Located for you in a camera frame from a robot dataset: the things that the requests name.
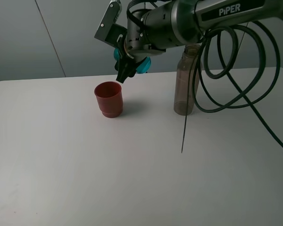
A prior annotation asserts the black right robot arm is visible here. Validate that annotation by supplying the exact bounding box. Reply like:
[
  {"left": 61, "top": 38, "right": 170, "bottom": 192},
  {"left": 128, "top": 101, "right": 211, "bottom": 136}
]
[{"left": 116, "top": 0, "right": 283, "bottom": 83}]

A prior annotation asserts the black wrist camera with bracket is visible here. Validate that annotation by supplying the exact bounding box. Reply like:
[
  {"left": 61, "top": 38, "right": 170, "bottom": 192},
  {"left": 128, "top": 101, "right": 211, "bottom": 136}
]
[{"left": 94, "top": 0, "right": 127, "bottom": 48}]

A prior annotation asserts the black camera cable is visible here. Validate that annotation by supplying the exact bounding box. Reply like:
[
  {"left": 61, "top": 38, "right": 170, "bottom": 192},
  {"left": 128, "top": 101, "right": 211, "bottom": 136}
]
[{"left": 180, "top": 20, "right": 283, "bottom": 158}]

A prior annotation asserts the teal translucent plastic cup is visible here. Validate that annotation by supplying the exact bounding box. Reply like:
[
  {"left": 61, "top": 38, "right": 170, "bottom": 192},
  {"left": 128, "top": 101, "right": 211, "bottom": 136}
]
[{"left": 113, "top": 49, "right": 151, "bottom": 74}]

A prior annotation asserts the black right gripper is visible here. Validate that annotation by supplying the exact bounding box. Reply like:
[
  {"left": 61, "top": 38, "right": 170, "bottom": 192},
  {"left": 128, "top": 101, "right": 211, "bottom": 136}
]
[{"left": 114, "top": 9, "right": 166, "bottom": 83}]

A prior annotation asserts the red plastic cup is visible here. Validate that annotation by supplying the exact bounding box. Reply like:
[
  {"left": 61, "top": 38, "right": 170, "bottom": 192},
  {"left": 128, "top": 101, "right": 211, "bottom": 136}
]
[{"left": 94, "top": 81, "right": 123, "bottom": 118}]

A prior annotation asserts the brown translucent plastic bottle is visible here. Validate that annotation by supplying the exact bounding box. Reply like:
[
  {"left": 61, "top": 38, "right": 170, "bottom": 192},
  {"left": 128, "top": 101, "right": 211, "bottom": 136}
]
[{"left": 174, "top": 44, "right": 200, "bottom": 116}]

